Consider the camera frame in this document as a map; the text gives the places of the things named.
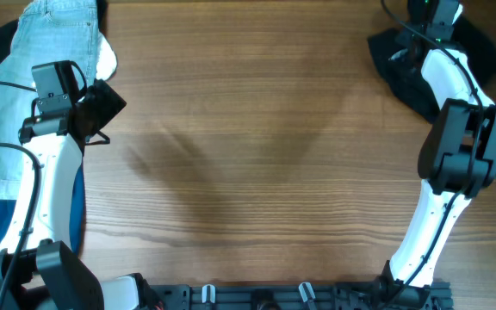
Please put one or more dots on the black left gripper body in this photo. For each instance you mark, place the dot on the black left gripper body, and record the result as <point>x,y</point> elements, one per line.
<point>102,107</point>

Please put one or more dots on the black shorts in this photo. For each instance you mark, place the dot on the black shorts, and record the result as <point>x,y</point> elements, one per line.
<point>405,80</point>

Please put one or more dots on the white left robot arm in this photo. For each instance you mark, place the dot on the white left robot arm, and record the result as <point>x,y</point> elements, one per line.
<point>38,269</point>

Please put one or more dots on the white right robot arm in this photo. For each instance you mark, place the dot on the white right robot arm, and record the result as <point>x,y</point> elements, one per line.
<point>440,80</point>

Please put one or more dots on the white cloth item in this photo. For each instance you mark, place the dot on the white cloth item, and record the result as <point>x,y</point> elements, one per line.
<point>107,61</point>

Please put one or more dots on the light blue denim shorts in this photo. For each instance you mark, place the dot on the light blue denim shorts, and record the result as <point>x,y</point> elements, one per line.
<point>47,31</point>

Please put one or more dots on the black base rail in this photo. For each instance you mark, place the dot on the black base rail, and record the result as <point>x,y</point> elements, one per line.
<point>340,296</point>

